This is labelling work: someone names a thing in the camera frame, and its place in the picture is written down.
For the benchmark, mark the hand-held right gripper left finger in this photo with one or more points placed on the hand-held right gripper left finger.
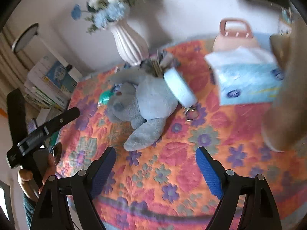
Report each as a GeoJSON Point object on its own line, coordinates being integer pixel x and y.
{"type": "Point", "coordinates": [103, 170]}

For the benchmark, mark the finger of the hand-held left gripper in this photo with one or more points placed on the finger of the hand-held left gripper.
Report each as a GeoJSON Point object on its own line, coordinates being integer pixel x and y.
{"type": "Point", "coordinates": [62, 119]}

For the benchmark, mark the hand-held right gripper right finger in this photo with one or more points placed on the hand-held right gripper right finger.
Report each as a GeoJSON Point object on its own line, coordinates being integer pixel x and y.
{"type": "Point", "coordinates": [208, 170]}

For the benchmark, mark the light blue cylindrical pouch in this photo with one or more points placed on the light blue cylindrical pouch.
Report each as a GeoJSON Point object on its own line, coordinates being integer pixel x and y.
{"type": "Point", "coordinates": [179, 86]}

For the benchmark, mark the blue plush toy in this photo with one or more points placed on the blue plush toy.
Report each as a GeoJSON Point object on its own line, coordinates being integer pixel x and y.
{"type": "Point", "coordinates": [153, 95]}

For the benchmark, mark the person's left forearm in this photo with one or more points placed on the person's left forearm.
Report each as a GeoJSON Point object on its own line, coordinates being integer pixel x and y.
{"type": "Point", "coordinates": [27, 210]}

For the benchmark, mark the person's left hand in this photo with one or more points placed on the person's left hand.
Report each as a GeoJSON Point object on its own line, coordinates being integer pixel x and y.
{"type": "Point", "coordinates": [25, 176]}

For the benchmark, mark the stack of books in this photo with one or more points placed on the stack of books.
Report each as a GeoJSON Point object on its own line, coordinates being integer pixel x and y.
{"type": "Point", "coordinates": [55, 76]}

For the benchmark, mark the floral tablecloth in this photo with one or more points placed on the floral tablecloth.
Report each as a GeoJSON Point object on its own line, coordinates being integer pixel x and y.
{"type": "Point", "coordinates": [168, 148]}

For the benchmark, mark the beige ribbed curtain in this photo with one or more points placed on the beige ribbed curtain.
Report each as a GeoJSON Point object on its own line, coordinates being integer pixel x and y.
{"type": "Point", "coordinates": [9, 76]}

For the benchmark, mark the round desk lamp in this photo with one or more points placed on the round desk lamp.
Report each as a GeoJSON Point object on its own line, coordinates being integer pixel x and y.
{"type": "Point", "coordinates": [24, 38]}

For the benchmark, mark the blue tissue pack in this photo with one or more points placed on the blue tissue pack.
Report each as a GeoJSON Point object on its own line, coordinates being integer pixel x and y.
{"type": "Point", "coordinates": [244, 83]}

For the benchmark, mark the beige cylindrical object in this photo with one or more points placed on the beige cylindrical object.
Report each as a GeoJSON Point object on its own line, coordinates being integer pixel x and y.
{"type": "Point", "coordinates": [285, 100]}

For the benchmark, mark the blue artificial flowers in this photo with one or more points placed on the blue artificial flowers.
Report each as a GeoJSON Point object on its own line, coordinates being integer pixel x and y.
{"type": "Point", "coordinates": [108, 12]}

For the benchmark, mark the plaid hair bow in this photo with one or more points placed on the plaid hair bow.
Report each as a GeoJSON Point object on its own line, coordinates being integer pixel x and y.
{"type": "Point", "coordinates": [165, 58]}

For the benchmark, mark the pen holder with pens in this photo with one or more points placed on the pen holder with pens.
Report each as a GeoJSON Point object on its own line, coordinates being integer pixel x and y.
{"type": "Point", "coordinates": [286, 15]}

